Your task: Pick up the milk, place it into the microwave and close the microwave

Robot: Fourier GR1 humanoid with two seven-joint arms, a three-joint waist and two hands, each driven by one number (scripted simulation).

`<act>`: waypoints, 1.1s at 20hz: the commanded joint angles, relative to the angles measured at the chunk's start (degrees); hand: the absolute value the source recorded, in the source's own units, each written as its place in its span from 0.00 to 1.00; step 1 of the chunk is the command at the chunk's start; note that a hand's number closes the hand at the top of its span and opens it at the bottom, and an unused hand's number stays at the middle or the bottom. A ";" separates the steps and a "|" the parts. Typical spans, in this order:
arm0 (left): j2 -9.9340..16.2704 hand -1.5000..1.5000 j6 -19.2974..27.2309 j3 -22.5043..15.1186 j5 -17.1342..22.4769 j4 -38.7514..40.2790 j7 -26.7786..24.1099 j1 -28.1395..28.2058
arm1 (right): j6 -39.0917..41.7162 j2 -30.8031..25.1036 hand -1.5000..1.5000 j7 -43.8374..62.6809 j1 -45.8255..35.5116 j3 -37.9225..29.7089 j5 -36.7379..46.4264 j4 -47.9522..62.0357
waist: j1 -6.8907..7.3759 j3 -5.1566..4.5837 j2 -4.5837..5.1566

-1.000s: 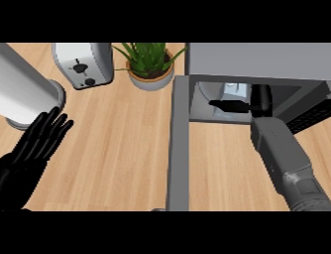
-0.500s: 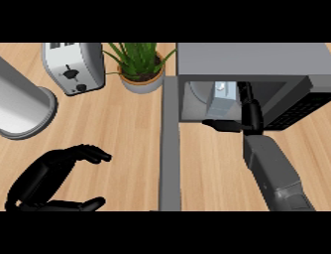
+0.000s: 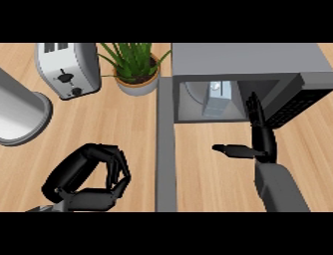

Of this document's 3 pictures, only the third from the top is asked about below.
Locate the grey microwave door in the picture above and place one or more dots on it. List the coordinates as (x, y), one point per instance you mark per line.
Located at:
(166, 146)

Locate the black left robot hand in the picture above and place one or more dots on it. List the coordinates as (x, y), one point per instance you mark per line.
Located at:
(78, 172)

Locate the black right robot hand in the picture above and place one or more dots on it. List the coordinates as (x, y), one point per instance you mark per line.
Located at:
(263, 139)

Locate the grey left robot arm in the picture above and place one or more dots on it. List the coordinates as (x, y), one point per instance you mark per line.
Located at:
(44, 208)

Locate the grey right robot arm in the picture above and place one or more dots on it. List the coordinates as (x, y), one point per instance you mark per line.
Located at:
(279, 187)

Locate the silver toaster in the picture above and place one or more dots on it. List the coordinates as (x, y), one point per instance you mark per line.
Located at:
(68, 68)

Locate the grey microwave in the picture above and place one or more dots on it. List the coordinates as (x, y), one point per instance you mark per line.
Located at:
(253, 79)

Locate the green potted plant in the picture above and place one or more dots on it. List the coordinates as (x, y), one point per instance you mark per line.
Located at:
(134, 68)

